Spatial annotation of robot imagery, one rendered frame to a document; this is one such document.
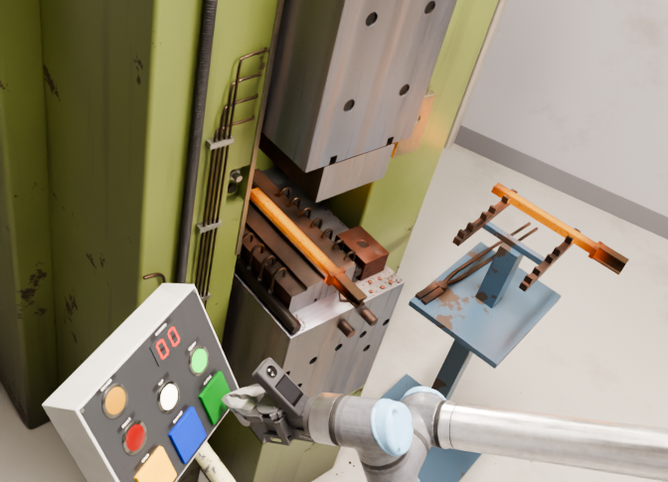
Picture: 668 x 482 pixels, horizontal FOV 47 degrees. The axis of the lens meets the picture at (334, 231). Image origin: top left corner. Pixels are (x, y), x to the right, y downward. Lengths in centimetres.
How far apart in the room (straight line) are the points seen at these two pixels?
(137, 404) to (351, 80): 69
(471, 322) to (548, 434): 84
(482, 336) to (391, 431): 91
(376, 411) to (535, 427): 29
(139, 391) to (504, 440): 65
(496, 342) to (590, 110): 209
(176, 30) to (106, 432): 67
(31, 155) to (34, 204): 15
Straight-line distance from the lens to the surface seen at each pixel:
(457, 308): 223
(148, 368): 140
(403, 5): 143
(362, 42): 140
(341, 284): 181
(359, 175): 164
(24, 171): 194
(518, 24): 398
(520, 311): 231
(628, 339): 364
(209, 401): 153
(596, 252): 221
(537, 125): 415
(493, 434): 144
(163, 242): 162
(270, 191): 204
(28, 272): 217
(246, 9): 139
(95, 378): 134
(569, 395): 326
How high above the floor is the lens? 227
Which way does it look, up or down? 41 degrees down
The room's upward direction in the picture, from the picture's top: 16 degrees clockwise
